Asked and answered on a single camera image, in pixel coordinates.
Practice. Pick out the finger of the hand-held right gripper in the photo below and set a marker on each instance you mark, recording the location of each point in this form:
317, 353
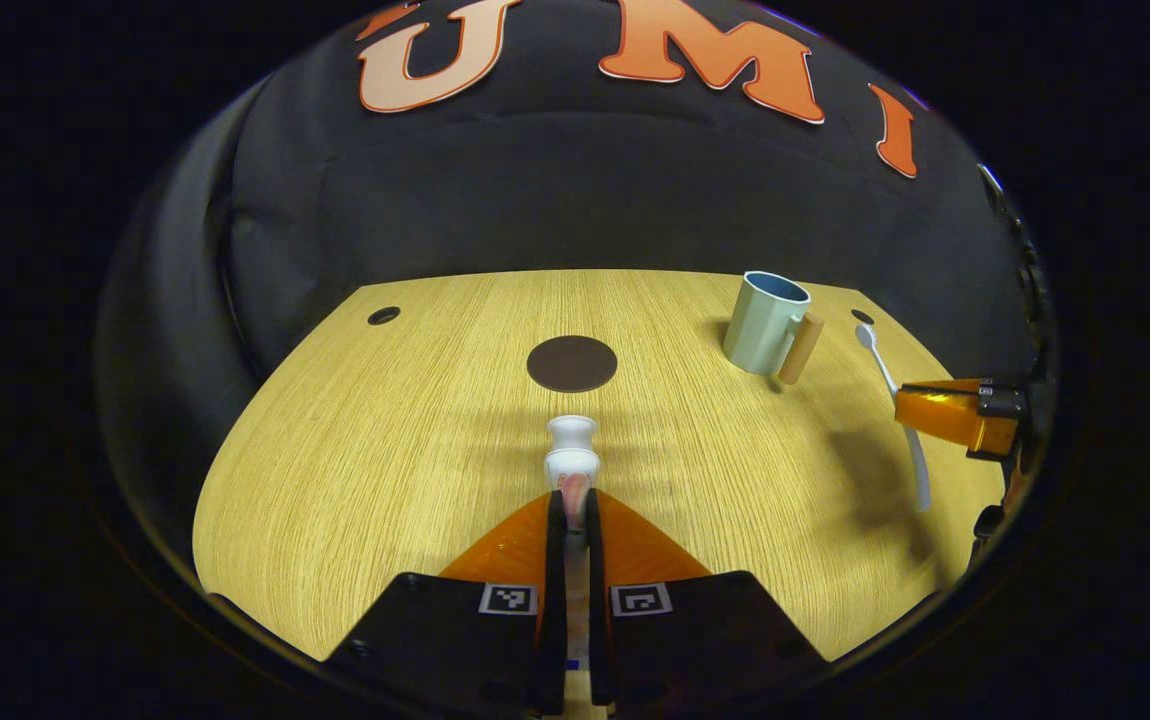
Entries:
945, 415

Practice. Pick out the dark brown round coaster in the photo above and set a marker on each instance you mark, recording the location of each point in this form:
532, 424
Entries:
572, 363

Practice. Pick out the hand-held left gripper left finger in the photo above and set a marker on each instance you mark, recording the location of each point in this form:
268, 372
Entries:
555, 600

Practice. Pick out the light green cup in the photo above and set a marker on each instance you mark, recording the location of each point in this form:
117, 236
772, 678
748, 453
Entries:
760, 325

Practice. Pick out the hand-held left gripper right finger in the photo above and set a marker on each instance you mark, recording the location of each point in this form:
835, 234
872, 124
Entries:
597, 600

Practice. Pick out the black backdrop cloth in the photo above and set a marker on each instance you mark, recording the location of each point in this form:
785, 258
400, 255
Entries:
585, 200

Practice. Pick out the white toothbrush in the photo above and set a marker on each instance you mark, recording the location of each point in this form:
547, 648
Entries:
890, 380

